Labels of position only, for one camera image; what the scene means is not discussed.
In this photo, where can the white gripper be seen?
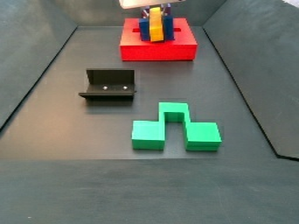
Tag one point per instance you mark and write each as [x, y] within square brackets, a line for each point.
[129, 4]

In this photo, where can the yellow rectangular bar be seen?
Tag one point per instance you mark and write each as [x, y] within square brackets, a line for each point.
[156, 30]

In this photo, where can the red slotted board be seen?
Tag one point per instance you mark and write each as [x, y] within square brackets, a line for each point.
[137, 50]

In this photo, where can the purple U-shaped block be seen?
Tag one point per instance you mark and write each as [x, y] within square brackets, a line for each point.
[165, 10]

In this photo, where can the blue U-shaped block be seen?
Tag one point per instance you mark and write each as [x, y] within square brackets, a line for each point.
[166, 28]

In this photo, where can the green stepped block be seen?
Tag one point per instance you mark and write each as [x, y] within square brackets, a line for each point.
[201, 135]

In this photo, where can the black angle bracket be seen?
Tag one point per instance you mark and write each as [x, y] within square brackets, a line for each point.
[109, 83]

